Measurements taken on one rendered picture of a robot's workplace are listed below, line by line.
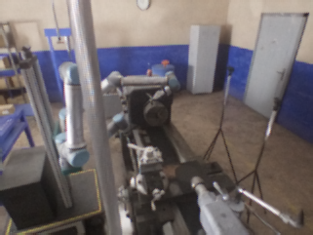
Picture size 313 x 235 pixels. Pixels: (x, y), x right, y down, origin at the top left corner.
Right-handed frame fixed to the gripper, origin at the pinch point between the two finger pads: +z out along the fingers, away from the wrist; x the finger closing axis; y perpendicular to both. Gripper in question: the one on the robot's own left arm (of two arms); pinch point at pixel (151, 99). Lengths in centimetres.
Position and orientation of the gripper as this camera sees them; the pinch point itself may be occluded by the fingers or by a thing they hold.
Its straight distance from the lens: 203.4
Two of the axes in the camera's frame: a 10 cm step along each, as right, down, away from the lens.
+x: -4.0, -3.9, 8.3
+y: 3.4, 7.8, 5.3
